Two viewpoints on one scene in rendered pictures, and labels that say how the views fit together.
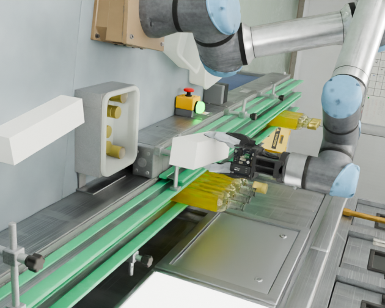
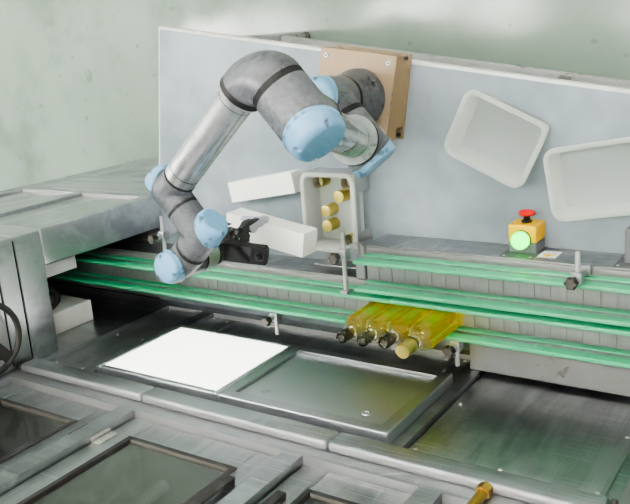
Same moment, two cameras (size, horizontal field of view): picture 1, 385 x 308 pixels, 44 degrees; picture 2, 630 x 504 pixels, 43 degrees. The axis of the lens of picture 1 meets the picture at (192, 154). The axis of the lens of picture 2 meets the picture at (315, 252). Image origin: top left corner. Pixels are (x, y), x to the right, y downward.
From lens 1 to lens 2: 255 cm
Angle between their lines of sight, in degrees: 96
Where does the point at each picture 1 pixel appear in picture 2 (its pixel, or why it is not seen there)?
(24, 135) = (238, 184)
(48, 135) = (258, 192)
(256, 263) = (299, 392)
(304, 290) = (241, 414)
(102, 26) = not seen: hidden behind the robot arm
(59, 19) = not seen: hidden behind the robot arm
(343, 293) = (253, 458)
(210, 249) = (332, 370)
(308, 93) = not seen: outside the picture
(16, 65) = (259, 138)
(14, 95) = (259, 159)
